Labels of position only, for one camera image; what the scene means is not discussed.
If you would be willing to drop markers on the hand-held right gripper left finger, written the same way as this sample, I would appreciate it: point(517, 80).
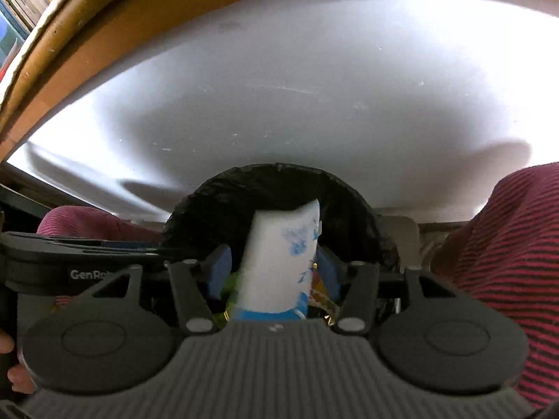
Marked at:
point(220, 270)

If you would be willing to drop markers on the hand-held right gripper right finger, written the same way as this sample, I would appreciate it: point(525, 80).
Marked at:
point(328, 273)

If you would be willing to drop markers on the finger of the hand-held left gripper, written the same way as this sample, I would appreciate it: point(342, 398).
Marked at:
point(109, 246)

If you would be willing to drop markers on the orange snack packet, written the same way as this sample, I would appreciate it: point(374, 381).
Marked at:
point(325, 299)

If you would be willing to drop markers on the white and blue packet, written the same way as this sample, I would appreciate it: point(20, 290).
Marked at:
point(270, 262)

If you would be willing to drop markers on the black lined trash bin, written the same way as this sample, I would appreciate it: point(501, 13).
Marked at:
point(270, 187)

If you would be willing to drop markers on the person's left hand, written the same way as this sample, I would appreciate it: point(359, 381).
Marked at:
point(19, 379)

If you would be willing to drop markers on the person's left leg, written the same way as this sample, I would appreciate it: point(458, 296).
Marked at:
point(78, 222)

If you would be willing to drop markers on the person's leg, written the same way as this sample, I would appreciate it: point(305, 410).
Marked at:
point(78, 222)
point(515, 248)

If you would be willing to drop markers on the beige box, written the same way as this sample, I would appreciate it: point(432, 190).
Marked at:
point(401, 240)

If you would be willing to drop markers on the person's right leg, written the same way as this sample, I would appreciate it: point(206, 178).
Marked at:
point(515, 248)

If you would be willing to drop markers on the row of upright books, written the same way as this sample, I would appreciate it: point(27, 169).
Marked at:
point(26, 0)

